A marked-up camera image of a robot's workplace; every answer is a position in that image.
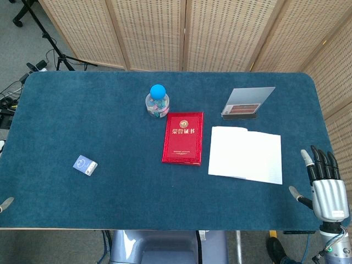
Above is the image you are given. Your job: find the black wheeled stand leg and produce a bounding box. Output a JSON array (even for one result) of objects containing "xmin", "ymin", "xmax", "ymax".
[{"xmin": 12, "ymin": 0, "xmax": 34, "ymax": 28}]

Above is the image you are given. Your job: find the blue ball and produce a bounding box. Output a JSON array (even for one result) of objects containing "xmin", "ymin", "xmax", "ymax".
[{"xmin": 150, "ymin": 84, "xmax": 167, "ymax": 100}]

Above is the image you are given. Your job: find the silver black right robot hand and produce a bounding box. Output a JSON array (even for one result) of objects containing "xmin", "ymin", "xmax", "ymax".
[{"xmin": 288, "ymin": 145, "xmax": 350, "ymax": 222}]

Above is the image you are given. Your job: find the tangle of floor cables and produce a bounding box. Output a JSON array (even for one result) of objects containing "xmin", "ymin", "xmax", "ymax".
[{"xmin": 0, "ymin": 71, "xmax": 30, "ymax": 130}]

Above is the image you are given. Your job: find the black shoe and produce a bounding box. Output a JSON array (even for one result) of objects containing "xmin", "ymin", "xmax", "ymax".
[{"xmin": 266, "ymin": 236, "xmax": 288, "ymax": 264}]

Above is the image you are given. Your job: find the blue felt table mat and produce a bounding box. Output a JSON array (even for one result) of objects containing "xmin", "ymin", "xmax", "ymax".
[{"xmin": 0, "ymin": 71, "xmax": 335, "ymax": 230}]

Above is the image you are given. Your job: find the red honour certificate folder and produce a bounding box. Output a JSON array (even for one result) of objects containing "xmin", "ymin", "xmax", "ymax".
[{"xmin": 161, "ymin": 111, "xmax": 205, "ymax": 167}]

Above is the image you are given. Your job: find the black tripod stand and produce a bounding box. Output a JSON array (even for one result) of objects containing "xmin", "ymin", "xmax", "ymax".
[{"xmin": 24, "ymin": 0, "xmax": 97, "ymax": 72}]

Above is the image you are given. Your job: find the small blue white box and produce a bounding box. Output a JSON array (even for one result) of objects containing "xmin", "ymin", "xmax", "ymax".
[{"xmin": 73, "ymin": 155, "xmax": 98, "ymax": 177}]

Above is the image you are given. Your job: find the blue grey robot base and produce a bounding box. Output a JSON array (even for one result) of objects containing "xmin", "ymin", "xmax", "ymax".
[{"xmin": 109, "ymin": 229, "xmax": 229, "ymax": 264}]

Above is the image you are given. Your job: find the woven rattan screen panel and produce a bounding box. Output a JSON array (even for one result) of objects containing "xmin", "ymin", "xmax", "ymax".
[
  {"xmin": 301, "ymin": 21, "xmax": 352, "ymax": 193},
  {"xmin": 249, "ymin": 0, "xmax": 352, "ymax": 74},
  {"xmin": 38, "ymin": 0, "xmax": 128, "ymax": 70},
  {"xmin": 182, "ymin": 0, "xmax": 278, "ymax": 73},
  {"xmin": 106, "ymin": 0, "xmax": 185, "ymax": 72}
]

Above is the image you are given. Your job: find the black white power adapter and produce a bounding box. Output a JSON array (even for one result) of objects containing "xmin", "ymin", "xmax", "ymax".
[{"xmin": 26, "ymin": 60, "xmax": 49, "ymax": 73}]

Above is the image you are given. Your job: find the clear acrylic sign holder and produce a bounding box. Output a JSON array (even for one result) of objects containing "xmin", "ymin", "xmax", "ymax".
[{"xmin": 221, "ymin": 86, "xmax": 276, "ymax": 120}]

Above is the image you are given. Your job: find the blue cable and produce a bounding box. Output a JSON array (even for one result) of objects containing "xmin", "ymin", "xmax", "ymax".
[{"xmin": 100, "ymin": 230, "xmax": 111, "ymax": 264}]

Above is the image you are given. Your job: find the red patterned picture card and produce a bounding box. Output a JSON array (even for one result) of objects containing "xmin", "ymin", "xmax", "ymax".
[{"xmin": 223, "ymin": 103, "xmax": 261, "ymax": 115}]

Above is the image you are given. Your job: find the clear plastic jar with clips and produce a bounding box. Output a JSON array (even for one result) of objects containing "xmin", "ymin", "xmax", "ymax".
[{"xmin": 145, "ymin": 92, "xmax": 171, "ymax": 119}]

